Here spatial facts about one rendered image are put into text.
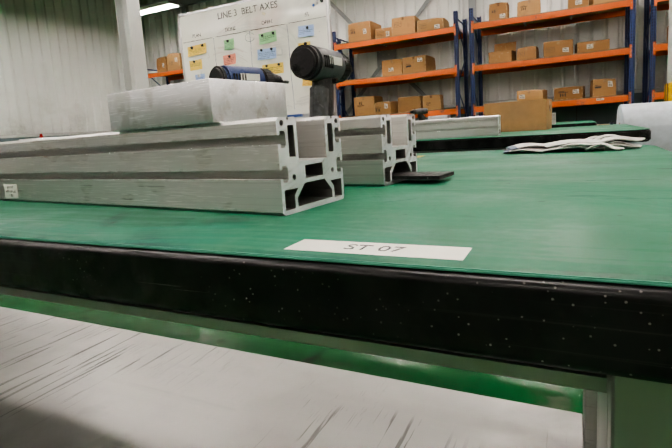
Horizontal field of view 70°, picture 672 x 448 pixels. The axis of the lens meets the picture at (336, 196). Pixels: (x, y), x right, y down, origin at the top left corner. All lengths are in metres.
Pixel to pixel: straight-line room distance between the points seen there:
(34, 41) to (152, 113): 13.94
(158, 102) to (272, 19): 3.61
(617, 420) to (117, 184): 0.51
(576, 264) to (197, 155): 0.35
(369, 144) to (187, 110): 0.22
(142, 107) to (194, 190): 0.10
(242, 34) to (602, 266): 4.08
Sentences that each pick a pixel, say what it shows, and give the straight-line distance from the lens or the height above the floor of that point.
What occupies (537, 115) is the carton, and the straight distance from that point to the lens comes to 2.57.
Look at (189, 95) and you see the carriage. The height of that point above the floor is 0.89.
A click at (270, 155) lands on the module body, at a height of 0.83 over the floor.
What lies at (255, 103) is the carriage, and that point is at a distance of 0.50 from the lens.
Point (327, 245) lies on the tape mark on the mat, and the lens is 0.30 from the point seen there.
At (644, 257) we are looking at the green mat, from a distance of 0.28.
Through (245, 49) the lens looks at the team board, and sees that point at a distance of 4.22.
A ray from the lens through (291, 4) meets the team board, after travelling 4.02.
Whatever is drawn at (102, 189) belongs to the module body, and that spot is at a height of 0.80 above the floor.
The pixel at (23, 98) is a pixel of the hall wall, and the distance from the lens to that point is 14.01.
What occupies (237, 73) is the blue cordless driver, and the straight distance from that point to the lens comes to 1.04.
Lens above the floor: 0.85
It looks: 8 degrees down
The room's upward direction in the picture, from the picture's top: 4 degrees counter-clockwise
